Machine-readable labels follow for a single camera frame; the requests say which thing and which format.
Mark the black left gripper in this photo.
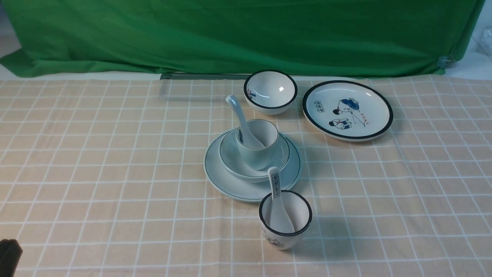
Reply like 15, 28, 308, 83
0, 239, 23, 277

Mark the pale green shallow bowl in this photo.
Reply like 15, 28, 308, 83
219, 128, 291, 183

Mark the pale plain ceramic spoon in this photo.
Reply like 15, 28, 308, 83
226, 95, 265, 149

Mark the pale green plain cup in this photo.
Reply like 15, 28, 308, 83
236, 119, 281, 170

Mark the checkered beige tablecloth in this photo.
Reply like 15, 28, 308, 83
0, 75, 492, 277

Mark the pale green-rimmed plate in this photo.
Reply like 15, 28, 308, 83
203, 128, 302, 203

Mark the white patterned ceramic spoon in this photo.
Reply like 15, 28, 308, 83
268, 167, 294, 234

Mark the black-rimmed illustrated cup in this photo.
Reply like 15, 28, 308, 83
258, 190, 313, 250

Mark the black-rimmed small white bowl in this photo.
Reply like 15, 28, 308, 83
244, 70, 298, 115

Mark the black-rimmed illustrated plate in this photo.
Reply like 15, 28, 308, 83
302, 80, 394, 142

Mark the green backdrop cloth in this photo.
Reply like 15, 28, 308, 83
1, 0, 484, 78

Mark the metal clamp on backdrop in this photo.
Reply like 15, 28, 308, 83
436, 55, 455, 70

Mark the grey metal rail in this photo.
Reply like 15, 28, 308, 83
160, 72, 249, 80

